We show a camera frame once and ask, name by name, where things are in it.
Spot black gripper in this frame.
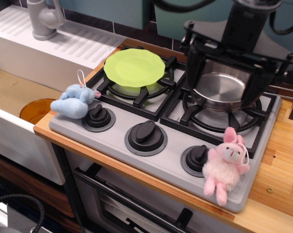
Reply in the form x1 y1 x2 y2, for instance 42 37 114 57
182 0 293 109

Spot pink stuffed rabbit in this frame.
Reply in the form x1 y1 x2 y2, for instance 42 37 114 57
203 127 250 206

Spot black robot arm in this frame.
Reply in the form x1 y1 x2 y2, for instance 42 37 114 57
181 0 293 113

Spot stainless steel pan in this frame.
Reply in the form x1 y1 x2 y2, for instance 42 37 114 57
190 59 280 113

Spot right black burner grate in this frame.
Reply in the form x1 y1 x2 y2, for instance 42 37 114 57
160 75 282 159

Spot grey toy stove top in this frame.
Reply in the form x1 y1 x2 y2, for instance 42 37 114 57
48 46 283 214

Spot green plastic plate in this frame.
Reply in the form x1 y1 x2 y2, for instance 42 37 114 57
103 49 165 87

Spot right black stove knob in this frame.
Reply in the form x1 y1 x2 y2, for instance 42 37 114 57
181 145 208 178

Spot black stove knob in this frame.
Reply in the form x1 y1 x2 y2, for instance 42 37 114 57
124 120 168 157
82 104 116 133
181 145 208 178

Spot middle black stove knob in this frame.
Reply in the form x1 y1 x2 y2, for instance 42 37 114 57
124 120 168 157

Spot left black stove knob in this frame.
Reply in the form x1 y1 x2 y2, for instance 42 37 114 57
82 104 116 133

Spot blue stuffed elephant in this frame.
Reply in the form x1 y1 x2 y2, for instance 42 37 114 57
50 69 102 120

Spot grey toy faucet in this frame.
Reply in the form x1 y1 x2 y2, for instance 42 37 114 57
27 0 65 41

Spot toy oven door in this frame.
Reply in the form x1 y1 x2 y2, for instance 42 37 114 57
72 167 210 233

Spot white toy sink unit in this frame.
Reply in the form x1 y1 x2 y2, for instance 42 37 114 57
0 5 124 185

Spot black oven door handle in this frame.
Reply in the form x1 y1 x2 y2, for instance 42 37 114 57
73 168 193 233

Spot black braided cable lower left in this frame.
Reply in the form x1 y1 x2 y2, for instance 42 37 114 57
0 193 45 233

